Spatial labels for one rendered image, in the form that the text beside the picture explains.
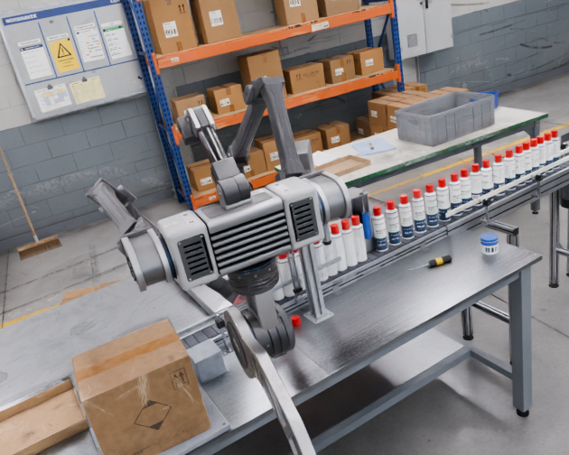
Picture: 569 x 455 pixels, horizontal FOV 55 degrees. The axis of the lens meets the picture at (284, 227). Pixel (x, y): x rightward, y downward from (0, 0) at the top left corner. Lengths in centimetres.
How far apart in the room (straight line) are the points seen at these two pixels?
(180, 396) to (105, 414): 20
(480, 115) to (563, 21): 548
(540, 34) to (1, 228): 761
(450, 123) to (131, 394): 303
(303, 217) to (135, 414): 72
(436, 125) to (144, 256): 292
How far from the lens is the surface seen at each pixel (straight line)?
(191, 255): 133
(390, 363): 285
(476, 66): 849
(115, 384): 160
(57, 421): 208
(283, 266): 213
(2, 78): 629
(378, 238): 239
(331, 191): 146
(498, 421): 288
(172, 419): 170
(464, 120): 413
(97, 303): 272
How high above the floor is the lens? 200
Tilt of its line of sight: 23 degrees down
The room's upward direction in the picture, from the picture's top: 12 degrees counter-clockwise
